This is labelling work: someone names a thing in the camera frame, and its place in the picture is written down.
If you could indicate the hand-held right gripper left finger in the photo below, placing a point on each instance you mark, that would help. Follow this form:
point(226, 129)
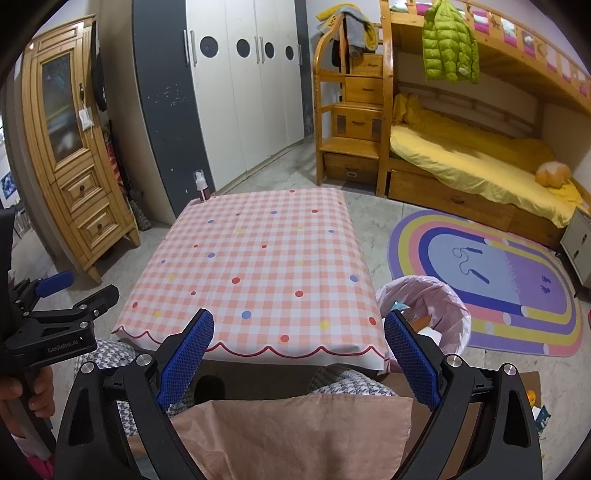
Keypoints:
point(184, 364)

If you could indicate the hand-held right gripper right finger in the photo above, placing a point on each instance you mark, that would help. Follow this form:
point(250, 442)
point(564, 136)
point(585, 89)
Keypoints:
point(413, 360)

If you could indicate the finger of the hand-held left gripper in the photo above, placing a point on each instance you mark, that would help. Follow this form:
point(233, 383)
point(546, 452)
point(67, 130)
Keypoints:
point(99, 297)
point(57, 280)

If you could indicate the bin with pink bag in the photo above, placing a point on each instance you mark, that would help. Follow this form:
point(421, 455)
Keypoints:
point(448, 304)

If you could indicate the person's left forearm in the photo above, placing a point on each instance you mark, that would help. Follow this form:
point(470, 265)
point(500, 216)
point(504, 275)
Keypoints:
point(23, 454)

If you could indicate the person's left hand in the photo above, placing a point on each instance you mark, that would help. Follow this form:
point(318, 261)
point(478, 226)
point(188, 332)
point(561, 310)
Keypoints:
point(41, 392)

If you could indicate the wooden glass door cabinet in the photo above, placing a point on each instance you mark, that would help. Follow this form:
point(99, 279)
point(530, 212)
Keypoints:
point(78, 184)

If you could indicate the cardboard box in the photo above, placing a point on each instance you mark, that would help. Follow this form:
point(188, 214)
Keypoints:
point(531, 381)

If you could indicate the pink checked tablecloth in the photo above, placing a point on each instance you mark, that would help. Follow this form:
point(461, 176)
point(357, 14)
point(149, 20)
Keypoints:
point(258, 267)

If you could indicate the pinkish brown cloth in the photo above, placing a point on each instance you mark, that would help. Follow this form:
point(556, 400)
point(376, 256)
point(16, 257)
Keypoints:
point(286, 438)

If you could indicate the rainbow oval rug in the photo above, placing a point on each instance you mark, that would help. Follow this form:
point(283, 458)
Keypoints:
point(531, 314)

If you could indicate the colourful snack packets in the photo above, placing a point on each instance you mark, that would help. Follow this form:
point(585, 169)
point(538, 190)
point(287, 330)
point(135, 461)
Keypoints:
point(539, 413)

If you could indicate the pink spray bottle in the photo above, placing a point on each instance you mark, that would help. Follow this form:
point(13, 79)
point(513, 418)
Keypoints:
point(202, 187)

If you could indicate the grey nightstand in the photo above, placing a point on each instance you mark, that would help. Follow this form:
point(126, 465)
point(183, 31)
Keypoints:
point(577, 244)

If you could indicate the yellow bed sheet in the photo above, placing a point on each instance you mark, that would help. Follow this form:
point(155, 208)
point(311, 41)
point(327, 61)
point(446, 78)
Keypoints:
point(471, 161)

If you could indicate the black hanging bag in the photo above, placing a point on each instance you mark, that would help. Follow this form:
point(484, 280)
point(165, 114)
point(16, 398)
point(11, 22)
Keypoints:
point(98, 69)

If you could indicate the orange plush toy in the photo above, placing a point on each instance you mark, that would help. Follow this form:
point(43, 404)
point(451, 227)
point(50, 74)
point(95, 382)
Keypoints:
point(554, 173)

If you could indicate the wooden stair drawer unit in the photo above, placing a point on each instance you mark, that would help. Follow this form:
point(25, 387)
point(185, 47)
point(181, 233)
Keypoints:
point(355, 124)

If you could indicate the white grey wardrobe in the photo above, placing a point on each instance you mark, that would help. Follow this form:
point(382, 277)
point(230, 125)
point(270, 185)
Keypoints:
point(240, 92)

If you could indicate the wooden bunk bed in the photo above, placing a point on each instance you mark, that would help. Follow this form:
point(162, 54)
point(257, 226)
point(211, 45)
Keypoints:
point(508, 64)

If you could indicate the green puffer jacket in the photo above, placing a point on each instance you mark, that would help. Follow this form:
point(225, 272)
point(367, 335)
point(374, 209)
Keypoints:
point(450, 41)

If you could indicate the grey garment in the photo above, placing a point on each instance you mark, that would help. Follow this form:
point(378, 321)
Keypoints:
point(354, 32)

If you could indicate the yellow garment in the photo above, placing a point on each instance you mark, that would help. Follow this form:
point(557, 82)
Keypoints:
point(332, 11)

